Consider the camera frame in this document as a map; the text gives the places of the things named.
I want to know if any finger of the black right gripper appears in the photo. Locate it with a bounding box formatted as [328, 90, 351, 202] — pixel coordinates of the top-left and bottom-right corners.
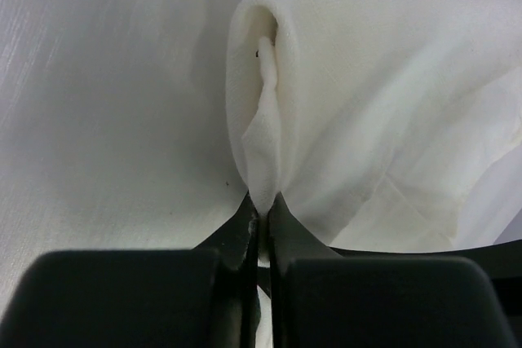
[336, 240, 521, 347]

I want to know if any white cloth napkin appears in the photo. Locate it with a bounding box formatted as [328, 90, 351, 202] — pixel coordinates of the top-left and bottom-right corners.
[226, 0, 521, 253]

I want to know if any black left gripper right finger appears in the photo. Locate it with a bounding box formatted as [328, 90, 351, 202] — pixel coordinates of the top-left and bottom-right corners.
[268, 196, 508, 347]

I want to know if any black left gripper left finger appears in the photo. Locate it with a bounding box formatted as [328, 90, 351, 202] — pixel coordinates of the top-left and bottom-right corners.
[10, 198, 259, 347]

